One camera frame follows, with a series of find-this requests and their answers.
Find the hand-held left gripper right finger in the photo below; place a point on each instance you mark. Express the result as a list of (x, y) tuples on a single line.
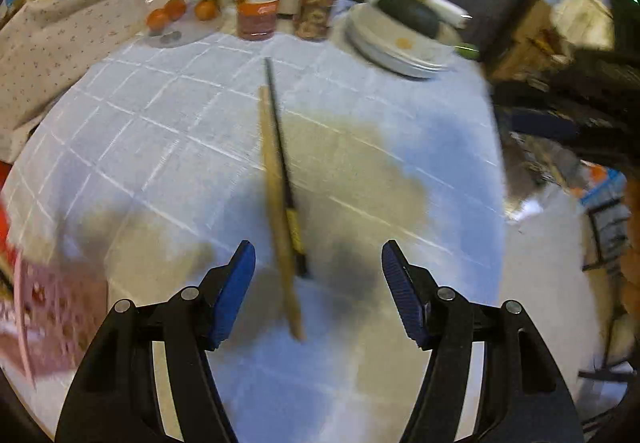
[(402, 293)]

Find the pink perforated plastic basket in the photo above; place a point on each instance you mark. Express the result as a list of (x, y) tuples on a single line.
[(52, 318)]

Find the dark green squash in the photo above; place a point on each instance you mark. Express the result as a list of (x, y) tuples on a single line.
[(410, 13)]

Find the grey checked tablecloth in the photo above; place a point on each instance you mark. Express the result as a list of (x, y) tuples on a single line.
[(200, 173)]

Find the stack of white bowls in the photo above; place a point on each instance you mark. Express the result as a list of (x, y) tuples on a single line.
[(400, 45)]

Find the small orange in jar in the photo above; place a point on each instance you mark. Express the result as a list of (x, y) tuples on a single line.
[(159, 18), (207, 9), (176, 8)]

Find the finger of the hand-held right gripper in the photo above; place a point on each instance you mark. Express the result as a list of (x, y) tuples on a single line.
[(540, 93), (542, 125)]

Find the black chopstick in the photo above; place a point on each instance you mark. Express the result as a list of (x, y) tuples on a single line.
[(285, 173)]

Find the bamboo chopstick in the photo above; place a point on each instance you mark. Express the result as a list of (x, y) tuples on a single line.
[(277, 203)]

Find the floral cabinet cover cloth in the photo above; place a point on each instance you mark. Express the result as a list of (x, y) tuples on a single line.
[(55, 33)]

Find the dried mushroom jar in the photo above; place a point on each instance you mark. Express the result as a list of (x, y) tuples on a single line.
[(315, 8)]

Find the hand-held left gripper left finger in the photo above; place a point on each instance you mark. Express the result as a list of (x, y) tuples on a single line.
[(232, 293)]

